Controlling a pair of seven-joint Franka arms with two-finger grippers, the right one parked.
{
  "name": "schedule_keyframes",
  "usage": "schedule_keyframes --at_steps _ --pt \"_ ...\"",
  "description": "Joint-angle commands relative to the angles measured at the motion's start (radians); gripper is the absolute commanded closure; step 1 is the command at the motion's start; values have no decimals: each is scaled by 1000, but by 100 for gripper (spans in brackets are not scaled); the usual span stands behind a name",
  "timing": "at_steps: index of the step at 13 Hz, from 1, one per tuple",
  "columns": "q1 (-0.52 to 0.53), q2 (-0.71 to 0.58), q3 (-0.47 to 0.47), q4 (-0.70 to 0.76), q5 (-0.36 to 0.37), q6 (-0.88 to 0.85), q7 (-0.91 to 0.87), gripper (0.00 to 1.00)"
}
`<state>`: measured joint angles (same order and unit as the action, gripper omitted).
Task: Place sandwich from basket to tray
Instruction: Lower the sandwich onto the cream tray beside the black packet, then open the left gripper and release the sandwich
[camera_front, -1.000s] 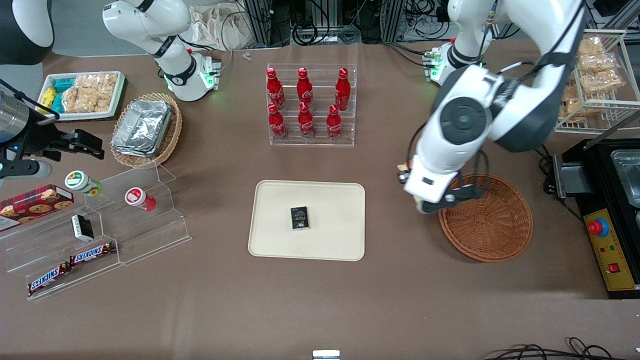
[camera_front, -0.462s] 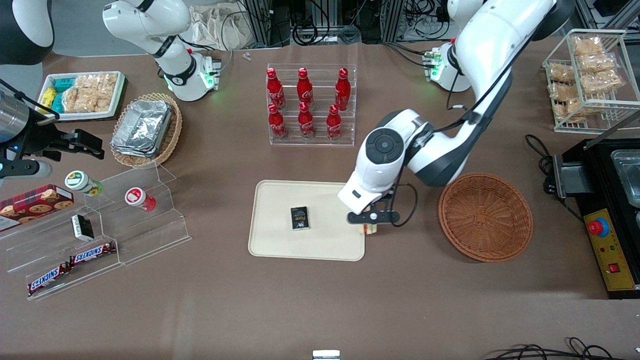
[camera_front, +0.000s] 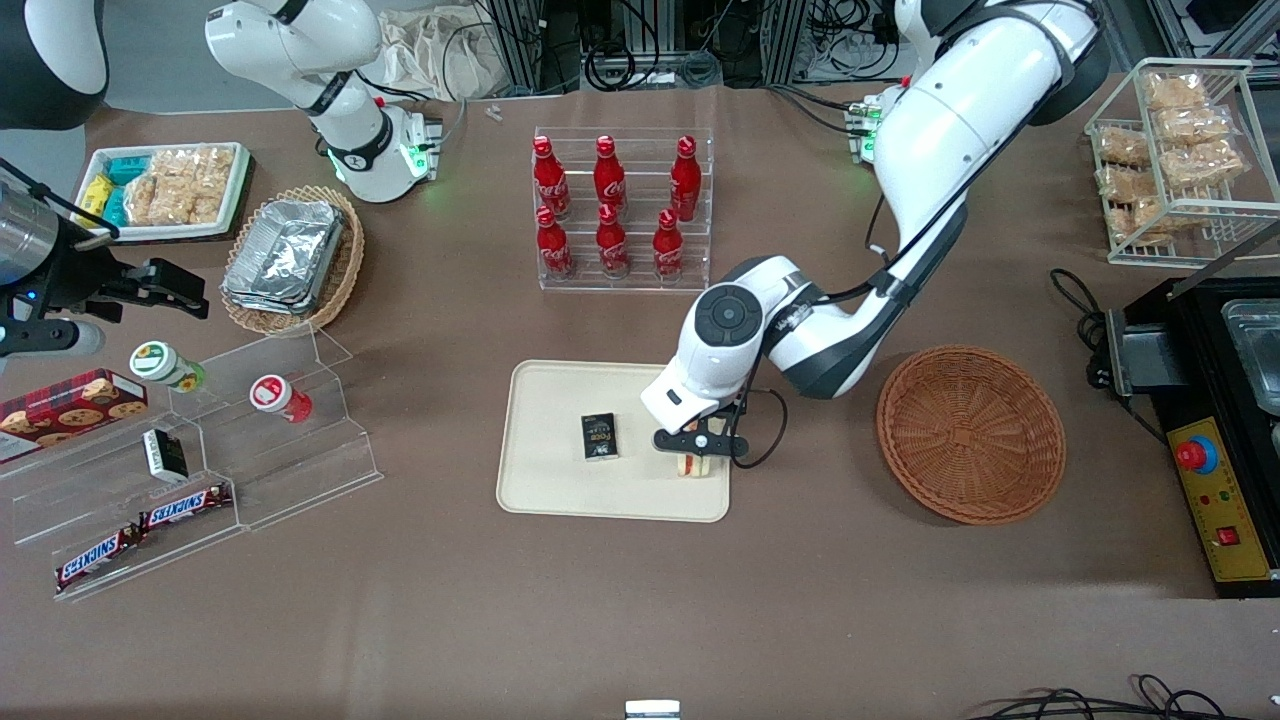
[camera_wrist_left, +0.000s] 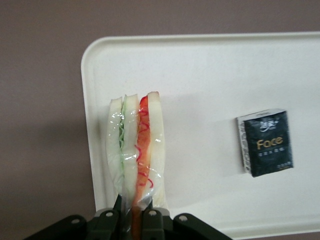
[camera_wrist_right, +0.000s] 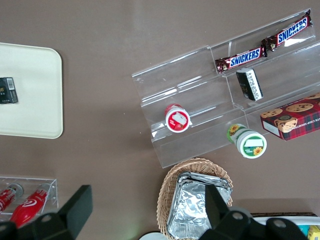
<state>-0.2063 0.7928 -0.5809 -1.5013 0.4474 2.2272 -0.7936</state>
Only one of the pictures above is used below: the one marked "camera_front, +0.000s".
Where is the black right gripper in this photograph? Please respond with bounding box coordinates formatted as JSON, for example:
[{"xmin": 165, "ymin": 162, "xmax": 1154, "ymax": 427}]
[{"xmin": 40, "ymin": 225, "xmax": 211, "ymax": 323}]

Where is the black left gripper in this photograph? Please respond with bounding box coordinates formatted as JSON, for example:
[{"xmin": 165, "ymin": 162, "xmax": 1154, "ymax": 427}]
[{"xmin": 672, "ymin": 394, "xmax": 750, "ymax": 480}]

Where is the white rectangular snack tray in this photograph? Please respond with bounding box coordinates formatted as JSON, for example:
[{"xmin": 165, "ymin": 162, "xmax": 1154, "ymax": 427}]
[{"xmin": 74, "ymin": 142, "xmax": 253, "ymax": 244}]

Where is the beige plastic tray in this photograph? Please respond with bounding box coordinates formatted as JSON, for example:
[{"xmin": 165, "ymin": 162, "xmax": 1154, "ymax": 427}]
[{"xmin": 496, "ymin": 360, "xmax": 732, "ymax": 523}]

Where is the light wicker basket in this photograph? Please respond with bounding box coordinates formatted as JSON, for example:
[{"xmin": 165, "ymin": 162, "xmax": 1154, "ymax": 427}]
[{"xmin": 219, "ymin": 185, "xmax": 366, "ymax": 337}]

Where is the brown wicker basket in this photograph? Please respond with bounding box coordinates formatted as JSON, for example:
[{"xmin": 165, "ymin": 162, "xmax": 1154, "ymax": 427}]
[{"xmin": 876, "ymin": 345, "xmax": 1067, "ymax": 526}]

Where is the green lidded drink cup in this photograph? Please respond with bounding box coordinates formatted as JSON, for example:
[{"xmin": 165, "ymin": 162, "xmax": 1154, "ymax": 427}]
[{"xmin": 129, "ymin": 340, "xmax": 207, "ymax": 394}]

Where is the small black snack box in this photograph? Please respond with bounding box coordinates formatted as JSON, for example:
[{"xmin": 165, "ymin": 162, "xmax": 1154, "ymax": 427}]
[{"xmin": 580, "ymin": 412, "xmax": 621, "ymax": 462}]

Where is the aluminium foil container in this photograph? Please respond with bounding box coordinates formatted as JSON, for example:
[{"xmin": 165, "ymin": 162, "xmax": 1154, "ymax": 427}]
[{"xmin": 221, "ymin": 199, "xmax": 347, "ymax": 317}]

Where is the red lidded drink cup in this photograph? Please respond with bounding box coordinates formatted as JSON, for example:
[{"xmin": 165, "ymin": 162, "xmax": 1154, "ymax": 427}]
[{"xmin": 249, "ymin": 373, "xmax": 314, "ymax": 424}]

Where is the red cookie box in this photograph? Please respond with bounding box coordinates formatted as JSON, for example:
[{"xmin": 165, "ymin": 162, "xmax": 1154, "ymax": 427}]
[{"xmin": 0, "ymin": 368, "xmax": 150, "ymax": 464}]

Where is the small black white box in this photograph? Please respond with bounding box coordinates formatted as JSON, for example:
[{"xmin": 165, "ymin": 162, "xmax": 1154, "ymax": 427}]
[{"xmin": 141, "ymin": 428, "xmax": 190, "ymax": 484}]

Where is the clear acrylic bottle rack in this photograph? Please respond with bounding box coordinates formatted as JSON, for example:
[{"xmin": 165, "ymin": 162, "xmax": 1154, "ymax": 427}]
[{"xmin": 533, "ymin": 126, "xmax": 717, "ymax": 294}]

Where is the red cola bottle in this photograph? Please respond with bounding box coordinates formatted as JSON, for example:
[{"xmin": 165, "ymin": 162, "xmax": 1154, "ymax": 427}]
[
  {"xmin": 596, "ymin": 204, "xmax": 632, "ymax": 279},
  {"xmin": 536, "ymin": 206, "xmax": 577, "ymax": 281},
  {"xmin": 593, "ymin": 135, "xmax": 629, "ymax": 223},
  {"xmin": 652, "ymin": 208, "xmax": 687, "ymax": 283},
  {"xmin": 669, "ymin": 136, "xmax": 704, "ymax": 223},
  {"xmin": 533, "ymin": 136, "xmax": 572, "ymax": 221}
]

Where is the clear acrylic stepped display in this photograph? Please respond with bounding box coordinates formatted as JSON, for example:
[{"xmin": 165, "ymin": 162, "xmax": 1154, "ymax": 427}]
[{"xmin": 0, "ymin": 323, "xmax": 385, "ymax": 603}]

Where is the Snickers chocolate bar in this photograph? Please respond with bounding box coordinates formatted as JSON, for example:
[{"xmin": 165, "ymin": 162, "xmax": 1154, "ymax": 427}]
[
  {"xmin": 137, "ymin": 483, "xmax": 234, "ymax": 532},
  {"xmin": 54, "ymin": 526, "xmax": 142, "ymax": 593}
]

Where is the white cloth bag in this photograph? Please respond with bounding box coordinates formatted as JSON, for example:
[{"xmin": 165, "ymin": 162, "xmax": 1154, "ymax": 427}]
[{"xmin": 378, "ymin": 6, "xmax": 523, "ymax": 102}]

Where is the black countertop appliance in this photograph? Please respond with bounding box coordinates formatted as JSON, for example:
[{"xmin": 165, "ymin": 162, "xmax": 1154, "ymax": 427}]
[{"xmin": 1104, "ymin": 215, "xmax": 1280, "ymax": 601}]

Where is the bagged rice cracker pack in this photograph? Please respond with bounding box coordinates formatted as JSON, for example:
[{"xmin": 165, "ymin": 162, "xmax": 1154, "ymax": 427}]
[
  {"xmin": 1094, "ymin": 127, "xmax": 1152, "ymax": 167},
  {"xmin": 1096, "ymin": 164, "xmax": 1161, "ymax": 202},
  {"xmin": 1144, "ymin": 71, "xmax": 1208, "ymax": 111},
  {"xmin": 1154, "ymin": 104, "xmax": 1233, "ymax": 148},
  {"xmin": 1160, "ymin": 139, "xmax": 1248, "ymax": 191},
  {"xmin": 1109, "ymin": 199, "xmax": 1167, "ymax": 247}
]

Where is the yellow control panel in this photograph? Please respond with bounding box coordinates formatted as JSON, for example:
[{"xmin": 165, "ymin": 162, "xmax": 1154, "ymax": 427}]
[{"xmin": 1167, "ymin": 416, "xmax": 1277, "ymax": 585}]

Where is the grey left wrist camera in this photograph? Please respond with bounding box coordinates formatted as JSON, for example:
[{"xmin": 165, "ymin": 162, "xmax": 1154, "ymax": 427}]
[{"xmin": 653, "ymin": 428, "xmax": 750, "ymax": 462}]

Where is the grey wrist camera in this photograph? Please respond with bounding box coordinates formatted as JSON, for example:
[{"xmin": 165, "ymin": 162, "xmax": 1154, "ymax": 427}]
[
  {"xmin": 653, "ymin": 428, "xmax": 750, "ymax": 462},
  {"xmin": 0, "ymin": 318, "xmax": 106, "ymax": 359}
]

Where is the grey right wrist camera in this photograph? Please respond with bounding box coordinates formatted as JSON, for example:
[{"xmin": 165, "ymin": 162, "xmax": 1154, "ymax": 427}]
[{"xmin": 0, "ymin": 318, "xmax": 106, "ymax": 359}]

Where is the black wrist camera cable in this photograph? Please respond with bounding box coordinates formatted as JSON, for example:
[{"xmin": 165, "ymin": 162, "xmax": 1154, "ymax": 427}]
[{"xmin": 735, "ymin": 20, "xmax": 1063, "ymax": 472}]

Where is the black power cable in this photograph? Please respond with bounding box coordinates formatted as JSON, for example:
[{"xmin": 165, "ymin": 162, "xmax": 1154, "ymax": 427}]
[{"xmin": 1049, "ymin": 267, "xmax": 1113, "ymax": 391}]

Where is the black floor cable bundle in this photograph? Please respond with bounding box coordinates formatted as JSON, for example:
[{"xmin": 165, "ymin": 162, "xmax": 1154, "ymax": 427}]
[{"xmin": 963, "ymin": 674, "xmax": 1263, "ymax": 720}]

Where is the white wire rack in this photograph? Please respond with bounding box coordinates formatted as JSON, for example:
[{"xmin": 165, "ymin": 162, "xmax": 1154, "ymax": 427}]
[{"xmin": 1084, "ymin": 57, "xmax": 1280, "ymax": 269}]

